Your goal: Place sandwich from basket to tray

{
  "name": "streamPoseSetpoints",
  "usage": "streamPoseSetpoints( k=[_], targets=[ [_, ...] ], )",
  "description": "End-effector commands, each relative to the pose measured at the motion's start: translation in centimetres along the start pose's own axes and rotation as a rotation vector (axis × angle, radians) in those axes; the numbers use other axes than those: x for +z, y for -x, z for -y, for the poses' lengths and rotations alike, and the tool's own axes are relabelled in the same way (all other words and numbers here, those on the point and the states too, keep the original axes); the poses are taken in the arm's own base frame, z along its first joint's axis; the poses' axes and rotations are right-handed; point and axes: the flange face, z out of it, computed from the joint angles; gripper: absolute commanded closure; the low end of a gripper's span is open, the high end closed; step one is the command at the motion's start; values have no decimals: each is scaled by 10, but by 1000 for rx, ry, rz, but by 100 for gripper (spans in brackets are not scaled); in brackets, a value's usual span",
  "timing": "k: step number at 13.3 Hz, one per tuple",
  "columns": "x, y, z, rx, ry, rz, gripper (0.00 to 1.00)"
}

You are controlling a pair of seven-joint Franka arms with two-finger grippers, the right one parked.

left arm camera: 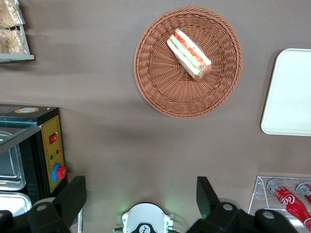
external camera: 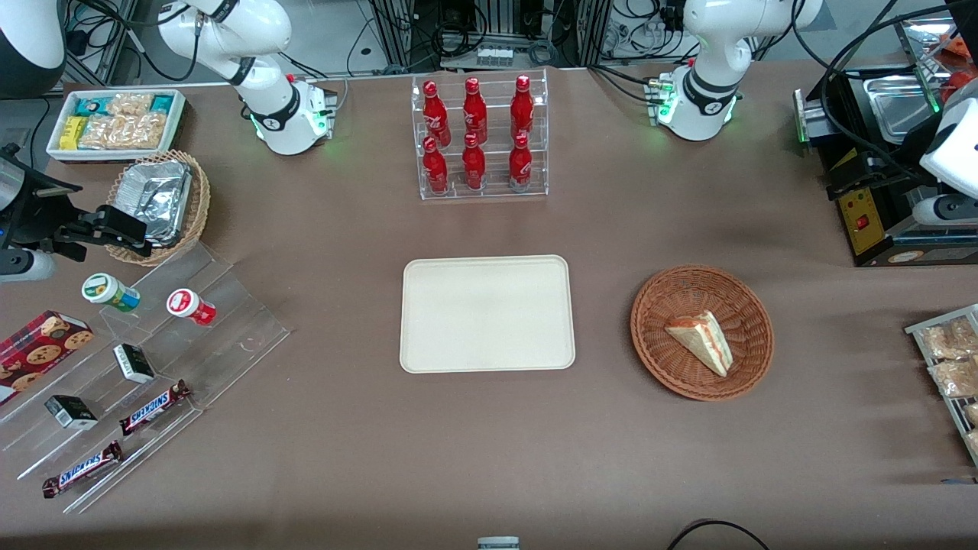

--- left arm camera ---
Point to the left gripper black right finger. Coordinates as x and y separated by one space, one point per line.
226 218

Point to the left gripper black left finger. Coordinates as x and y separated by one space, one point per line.
56 213

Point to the plastic-wrapped sandwich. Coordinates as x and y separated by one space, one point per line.
187 53

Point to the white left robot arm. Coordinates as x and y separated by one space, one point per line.
145 213

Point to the cream rectangular tray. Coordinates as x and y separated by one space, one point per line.
289 97

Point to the round brown wicker basket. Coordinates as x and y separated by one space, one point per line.
158 85

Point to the red round knob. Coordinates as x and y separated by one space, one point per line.
60 172

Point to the steel food pan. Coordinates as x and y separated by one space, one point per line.
14 204
9 170

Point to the clear acrylic bottle rack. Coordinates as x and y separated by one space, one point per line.
261 194

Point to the red cola bottle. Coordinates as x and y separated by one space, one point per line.
306 191
289 201

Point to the black food warmer appliance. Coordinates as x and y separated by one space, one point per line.
31 150

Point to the grey metal snack rack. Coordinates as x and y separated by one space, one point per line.
17 57

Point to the clear bag of snacks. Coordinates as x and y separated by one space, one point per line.
11 41
9 13

